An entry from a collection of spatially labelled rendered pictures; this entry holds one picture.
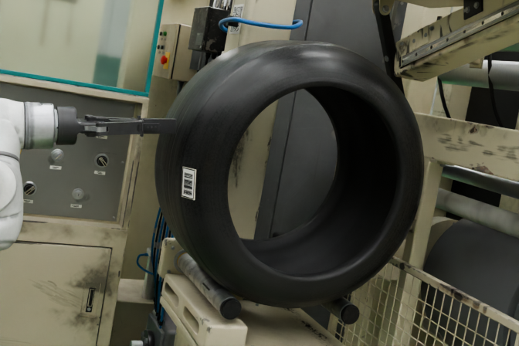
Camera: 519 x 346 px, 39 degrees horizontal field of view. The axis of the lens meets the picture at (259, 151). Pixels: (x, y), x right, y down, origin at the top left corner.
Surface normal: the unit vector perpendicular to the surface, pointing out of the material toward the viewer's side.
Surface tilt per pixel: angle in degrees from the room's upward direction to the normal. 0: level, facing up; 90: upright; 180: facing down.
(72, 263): 90
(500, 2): 90
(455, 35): 90
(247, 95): 83
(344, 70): 79
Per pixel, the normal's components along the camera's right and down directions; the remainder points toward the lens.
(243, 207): 0.36, 0.14
